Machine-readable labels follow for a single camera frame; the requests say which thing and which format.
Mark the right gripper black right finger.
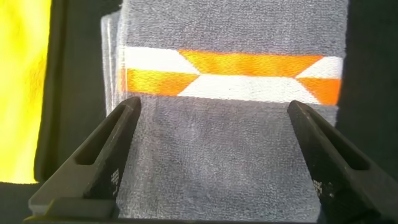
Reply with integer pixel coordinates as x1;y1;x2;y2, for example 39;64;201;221
287;100;398;224

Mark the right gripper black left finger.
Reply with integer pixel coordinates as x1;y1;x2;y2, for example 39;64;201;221
27;96;142;215

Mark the yellow microfibre towel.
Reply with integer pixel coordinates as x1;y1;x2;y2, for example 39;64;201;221
0;0;52;185

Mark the grey towel with orange stripe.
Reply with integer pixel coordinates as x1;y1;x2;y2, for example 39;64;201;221
99;0;349;223

